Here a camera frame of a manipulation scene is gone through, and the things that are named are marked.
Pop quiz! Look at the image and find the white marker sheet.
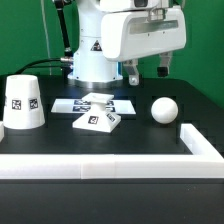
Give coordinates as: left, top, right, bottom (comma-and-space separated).
51, 99, 135, 115

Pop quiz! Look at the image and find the white lamp shade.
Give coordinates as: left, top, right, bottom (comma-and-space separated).
3, 75, 45, 130

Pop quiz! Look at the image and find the white fence frame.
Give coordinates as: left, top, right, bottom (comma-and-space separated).
0, 123, 224, 179

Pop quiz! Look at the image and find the white lamp bulb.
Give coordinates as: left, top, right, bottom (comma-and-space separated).
151, 97, 178, 124

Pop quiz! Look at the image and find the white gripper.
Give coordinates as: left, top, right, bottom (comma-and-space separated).
101, 7, 186, 86

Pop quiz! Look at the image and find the white lamp base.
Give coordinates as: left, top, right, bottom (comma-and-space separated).
72, 93, 121, 133

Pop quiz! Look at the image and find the black cable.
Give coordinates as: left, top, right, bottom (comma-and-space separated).
14, 56, 74, 76

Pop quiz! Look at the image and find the black hose on stand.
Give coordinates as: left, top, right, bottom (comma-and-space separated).
51, 0, 74, 57

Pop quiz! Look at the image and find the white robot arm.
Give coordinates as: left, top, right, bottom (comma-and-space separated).
68, 0, 186, 88

